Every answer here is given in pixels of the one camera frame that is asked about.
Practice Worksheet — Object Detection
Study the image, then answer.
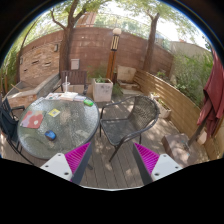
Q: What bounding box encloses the red patterned mouse pad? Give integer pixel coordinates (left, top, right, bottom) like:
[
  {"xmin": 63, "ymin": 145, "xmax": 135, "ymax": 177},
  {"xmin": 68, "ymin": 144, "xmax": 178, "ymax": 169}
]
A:
[{"xmin": 20, "ymin": 110, "xmax": 45, "ymax": 129}]

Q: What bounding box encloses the black chair at left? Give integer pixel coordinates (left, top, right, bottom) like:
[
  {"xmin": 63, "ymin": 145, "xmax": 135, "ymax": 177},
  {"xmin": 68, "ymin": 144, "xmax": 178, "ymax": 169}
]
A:
[{"xmin": 0, "ymin": 99, "xmax": 25, "ymax": 154}]

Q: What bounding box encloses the wooden garden lamp post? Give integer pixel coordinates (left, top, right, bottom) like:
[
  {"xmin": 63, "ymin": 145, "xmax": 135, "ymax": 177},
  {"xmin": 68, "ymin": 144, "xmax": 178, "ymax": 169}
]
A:
[{"xmin": 106, "ymin": 28, "xmax": 122, "ymax": 80}]

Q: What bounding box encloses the white wall box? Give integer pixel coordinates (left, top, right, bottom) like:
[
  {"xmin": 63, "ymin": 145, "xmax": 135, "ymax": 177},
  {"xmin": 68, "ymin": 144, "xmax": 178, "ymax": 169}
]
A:
[{"xmin": 71, "ymin": 59, "xmax": 80, "ymax": 70}]

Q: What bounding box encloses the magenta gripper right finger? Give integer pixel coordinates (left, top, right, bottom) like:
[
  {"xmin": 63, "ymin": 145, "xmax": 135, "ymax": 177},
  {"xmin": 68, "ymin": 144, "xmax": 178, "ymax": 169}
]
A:
[{"xmin": 132, "ymin": 142, "xmax": 183, "ymax": 186}]

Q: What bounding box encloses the tree trunk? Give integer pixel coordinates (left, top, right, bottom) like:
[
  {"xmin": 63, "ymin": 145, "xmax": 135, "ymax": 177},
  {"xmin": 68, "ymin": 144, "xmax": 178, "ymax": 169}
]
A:
[
  {"xmin": 143, "ymin": 11, "xmax": 160, "ymax": 72},
  {"xmin": 51, "ymin": 0, "xmax": 88, "ymax": 72}
]

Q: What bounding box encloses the dark wooden chair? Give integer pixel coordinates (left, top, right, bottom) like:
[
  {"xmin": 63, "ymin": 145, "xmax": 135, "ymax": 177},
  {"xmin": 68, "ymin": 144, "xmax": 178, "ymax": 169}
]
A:
[{"xmin": 53, "ymin": 70, "xmax": 88, "ymax": 95}]

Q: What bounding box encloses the folded red patio umbrella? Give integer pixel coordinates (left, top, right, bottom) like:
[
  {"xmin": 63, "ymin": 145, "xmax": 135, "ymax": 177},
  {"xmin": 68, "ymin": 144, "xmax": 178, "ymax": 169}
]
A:
[{"xmin": 197, "ymin": 51, "xmax": 224, "ymax": 138}]

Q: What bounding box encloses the yellow square card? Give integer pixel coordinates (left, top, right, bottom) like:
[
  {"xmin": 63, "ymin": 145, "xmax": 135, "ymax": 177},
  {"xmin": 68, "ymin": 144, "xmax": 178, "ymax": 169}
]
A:
[{"xmin": 48, "ymin": 109, "xmax": 60, "ymax": 117}]

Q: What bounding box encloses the clear plastic cup with straw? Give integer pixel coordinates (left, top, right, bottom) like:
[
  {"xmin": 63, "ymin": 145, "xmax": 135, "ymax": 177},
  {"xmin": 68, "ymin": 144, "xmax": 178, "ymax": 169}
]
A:
[{"xmin": 62, "ymin": 76, "xmax": 70, "ymax": 93}]

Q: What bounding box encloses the open white book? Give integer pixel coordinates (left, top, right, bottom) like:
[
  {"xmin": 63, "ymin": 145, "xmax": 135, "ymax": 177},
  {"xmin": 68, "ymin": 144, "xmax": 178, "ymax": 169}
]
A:
[{"xmin": 60, "ymin": 92, "xmax": 77, "ymax": 101}]

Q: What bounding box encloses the right tree trunk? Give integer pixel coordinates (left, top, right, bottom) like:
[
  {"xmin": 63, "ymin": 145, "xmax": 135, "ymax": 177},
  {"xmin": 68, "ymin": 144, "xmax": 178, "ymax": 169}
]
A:
[{"xmin": 143, "ymin": 11, "xmax": 160, "ymax": 72}]

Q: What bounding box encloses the black mesh patio chair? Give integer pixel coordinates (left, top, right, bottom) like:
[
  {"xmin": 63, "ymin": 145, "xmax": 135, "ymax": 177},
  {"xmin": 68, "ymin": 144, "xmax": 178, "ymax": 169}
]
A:
[{"xmin": 100, "ymin": 95, "xmax": 160, "ymax": 160}]

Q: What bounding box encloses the white long planter box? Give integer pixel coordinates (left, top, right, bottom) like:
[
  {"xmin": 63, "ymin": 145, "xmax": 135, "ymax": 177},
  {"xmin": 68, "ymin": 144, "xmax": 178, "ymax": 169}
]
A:
[{"xmin": 150, "ymin": 92, "xmax": 171, "ymax": 119}]

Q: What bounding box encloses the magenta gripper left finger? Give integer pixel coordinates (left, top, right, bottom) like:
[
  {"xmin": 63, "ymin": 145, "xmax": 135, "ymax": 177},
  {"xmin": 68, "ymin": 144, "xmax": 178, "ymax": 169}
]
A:
[{"xmin": 40, "ymin": 142, "xmax": 93, "ymax": 186}]

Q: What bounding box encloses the left tree trunk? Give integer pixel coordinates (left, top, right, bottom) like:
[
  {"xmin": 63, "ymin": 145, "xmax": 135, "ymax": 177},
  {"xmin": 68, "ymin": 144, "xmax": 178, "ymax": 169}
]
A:
[{"xmin": 51, "ymin": 0, "xmax": 88, "ymax": 72}]

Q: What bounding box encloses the white square planter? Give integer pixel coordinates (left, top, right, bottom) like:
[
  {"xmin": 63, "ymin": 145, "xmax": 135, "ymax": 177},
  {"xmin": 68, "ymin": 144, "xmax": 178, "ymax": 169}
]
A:
[{"xmin": 93, "ymin": 78, "xmax": 113, "ymax": 102}]

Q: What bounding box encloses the green small object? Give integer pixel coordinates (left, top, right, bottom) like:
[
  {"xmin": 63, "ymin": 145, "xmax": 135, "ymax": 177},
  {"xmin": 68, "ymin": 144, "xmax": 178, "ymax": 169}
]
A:
[{"xmin": 84, "ymin": 100, "xmax": 93, "ymax": 106}]

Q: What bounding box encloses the colourful magazine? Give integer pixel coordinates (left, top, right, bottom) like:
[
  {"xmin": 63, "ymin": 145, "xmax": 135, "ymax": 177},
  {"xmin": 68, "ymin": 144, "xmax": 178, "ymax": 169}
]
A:
[{"xmin": 45, "ymin": 93, "xmax": 62, "ymax": 100}]

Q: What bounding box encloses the round glass patio table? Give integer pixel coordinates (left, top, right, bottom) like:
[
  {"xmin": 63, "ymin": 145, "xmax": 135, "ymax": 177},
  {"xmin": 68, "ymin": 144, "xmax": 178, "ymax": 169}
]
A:
[{"xmin": 17, "ymin": 98, "xmax": 99, "ymax": 159}]

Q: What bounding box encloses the concrete umbrella base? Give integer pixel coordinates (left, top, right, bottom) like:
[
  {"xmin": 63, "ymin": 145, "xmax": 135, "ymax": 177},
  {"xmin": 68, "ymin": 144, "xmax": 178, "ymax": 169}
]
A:
[{"xmin": 161, "ymin": 134, "xmax": 209, "ymax": 168}]

